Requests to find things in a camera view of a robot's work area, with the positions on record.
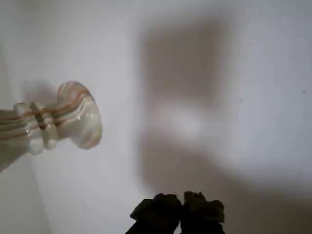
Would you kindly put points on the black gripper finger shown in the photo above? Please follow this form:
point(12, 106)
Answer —
point(202, 217)
point(158, 214)

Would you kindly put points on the marble onyx vase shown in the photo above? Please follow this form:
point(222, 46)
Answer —
point(80, 122)

